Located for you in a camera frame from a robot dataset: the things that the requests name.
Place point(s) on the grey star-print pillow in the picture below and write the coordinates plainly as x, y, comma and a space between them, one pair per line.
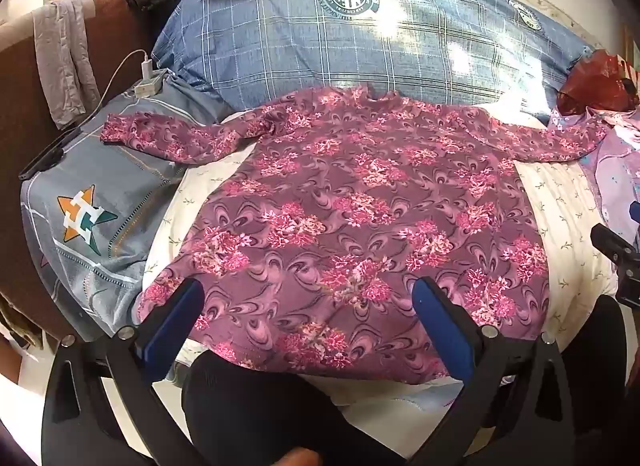
75, 180

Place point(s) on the purple floral shirt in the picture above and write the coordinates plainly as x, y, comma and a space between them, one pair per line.
350, 206

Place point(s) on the white power strip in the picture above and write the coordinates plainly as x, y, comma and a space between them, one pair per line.
150, 84

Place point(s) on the cream leaf-print pillow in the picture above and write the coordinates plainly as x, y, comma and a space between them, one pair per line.
555, 206

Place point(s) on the person's right leg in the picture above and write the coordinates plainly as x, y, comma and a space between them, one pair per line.
595, 371

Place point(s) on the person's left leg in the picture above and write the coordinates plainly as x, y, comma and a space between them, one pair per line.
280, 411

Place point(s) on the lilac floral garment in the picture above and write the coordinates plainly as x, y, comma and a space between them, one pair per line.
615, 160

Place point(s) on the grey hanging cloth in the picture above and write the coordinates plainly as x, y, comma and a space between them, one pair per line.
70, 60

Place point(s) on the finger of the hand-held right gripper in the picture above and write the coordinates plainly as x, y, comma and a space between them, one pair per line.
635, 210
617, 251

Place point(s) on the black phone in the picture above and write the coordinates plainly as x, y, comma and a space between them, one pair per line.
45, 158

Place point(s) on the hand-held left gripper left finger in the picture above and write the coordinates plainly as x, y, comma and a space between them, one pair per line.
170, 318

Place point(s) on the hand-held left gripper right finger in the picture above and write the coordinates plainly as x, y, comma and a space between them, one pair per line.
445, 328

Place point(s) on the red plastic bag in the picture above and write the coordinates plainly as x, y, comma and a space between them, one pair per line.
600, 75

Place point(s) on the person's leg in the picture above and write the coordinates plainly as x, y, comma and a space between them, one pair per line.
280, 411
595, 371

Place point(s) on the blue plaid quilt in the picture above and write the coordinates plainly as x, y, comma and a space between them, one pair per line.
280, 45

